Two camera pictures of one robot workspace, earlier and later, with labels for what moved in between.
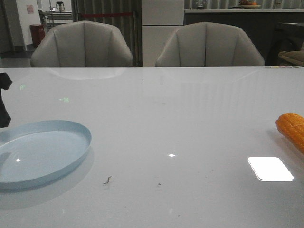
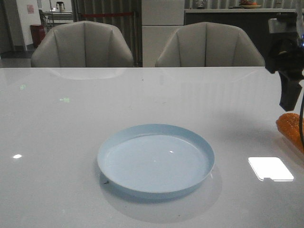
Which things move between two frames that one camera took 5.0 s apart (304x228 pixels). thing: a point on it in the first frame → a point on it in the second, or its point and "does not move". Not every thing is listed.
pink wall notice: x=30 y=9 does not move
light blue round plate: x=33 y=151 → x=156 y=161
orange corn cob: x=291 y=126 does not move
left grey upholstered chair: x=80 y=44 does not move
